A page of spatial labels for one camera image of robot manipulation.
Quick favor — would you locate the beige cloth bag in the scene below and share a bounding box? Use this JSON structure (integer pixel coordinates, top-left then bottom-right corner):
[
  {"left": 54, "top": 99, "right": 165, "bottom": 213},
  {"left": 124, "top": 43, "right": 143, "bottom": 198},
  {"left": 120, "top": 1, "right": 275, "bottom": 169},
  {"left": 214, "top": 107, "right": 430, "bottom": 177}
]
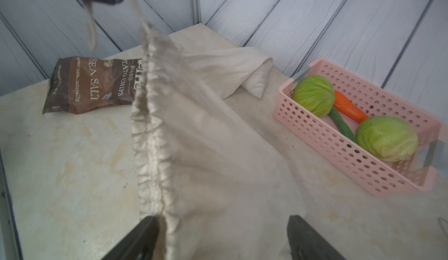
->
[
  {"left": 184, "top": 47, "right": 274, "bottom": 100},
  {"left": 130, "top": 0, "right": 305, "bottom": 260}
]

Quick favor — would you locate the green cucumber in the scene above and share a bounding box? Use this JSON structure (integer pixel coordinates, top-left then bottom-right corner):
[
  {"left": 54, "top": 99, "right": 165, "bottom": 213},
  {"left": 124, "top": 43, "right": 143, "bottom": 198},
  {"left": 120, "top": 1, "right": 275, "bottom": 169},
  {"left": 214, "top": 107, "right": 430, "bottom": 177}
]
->
[{"left": 328, "top": 107, "right": 358, "bottom": 144}]

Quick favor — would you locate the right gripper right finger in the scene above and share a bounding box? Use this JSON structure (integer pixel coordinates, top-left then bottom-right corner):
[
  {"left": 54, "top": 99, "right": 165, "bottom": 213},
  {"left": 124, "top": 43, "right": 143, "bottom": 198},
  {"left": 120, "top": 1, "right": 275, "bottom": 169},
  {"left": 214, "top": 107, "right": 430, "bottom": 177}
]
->
[{"left": 287, "top": 215, "right": 346, "bottom": 260}]

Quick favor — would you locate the pink plastic basket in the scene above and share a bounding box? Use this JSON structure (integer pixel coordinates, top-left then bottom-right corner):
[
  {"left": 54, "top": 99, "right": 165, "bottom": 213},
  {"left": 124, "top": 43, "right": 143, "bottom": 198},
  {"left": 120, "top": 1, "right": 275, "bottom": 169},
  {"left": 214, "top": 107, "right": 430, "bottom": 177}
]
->
[{"left": 274, "top": 58, "right": 448, "bottom": 197}]

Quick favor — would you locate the green cabbage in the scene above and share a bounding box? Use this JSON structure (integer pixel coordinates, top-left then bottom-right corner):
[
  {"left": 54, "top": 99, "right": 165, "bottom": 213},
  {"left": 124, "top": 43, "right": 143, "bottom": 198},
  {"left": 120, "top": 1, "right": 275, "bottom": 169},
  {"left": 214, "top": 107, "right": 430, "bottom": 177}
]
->
[
  {"left": 292, "top": 75, "right": 336, "bottom": 117},
  {"left": 355, "top": 116, "right": 419, "bottom": 162}
]

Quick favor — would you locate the right green cabbage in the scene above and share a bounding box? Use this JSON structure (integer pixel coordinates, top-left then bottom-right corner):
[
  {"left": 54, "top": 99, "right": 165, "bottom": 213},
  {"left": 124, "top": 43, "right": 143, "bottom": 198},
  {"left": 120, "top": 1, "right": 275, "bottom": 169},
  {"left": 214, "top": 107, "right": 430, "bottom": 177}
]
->
[{"left": 355, "top": 116, "right": 419, "bottom": 162}]

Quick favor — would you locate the brown chips bag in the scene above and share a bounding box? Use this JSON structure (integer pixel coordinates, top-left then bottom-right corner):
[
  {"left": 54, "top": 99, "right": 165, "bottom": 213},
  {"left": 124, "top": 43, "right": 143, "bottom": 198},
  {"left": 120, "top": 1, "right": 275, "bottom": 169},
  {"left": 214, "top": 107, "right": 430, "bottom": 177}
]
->
[{"left": 42, "top": 57, "right": 142, "bottom": 115}]

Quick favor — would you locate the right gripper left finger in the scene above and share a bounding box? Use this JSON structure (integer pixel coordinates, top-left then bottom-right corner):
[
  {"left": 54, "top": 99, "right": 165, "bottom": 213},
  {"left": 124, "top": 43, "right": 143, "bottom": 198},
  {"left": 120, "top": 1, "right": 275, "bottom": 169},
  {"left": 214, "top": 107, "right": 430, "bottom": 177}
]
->
[{"left": 102, "top": 216, "right": 159, "bottom": 260}]

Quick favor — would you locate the left green cabbage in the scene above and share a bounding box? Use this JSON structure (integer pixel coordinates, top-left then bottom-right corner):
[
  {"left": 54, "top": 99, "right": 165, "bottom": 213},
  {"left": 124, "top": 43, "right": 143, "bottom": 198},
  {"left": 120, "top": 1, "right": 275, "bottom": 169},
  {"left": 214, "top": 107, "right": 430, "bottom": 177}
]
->
[{"left": 292, "top": 75, "right": 336, "bottom": 117}]

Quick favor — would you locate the orange carrot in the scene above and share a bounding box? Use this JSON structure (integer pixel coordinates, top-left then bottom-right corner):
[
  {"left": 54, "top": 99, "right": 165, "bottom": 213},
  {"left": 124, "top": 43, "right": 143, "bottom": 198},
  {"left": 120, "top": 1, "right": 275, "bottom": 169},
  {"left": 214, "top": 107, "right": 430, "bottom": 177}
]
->
[{"left": 334, "top": 91, "right": 369, "bottom": 124}]

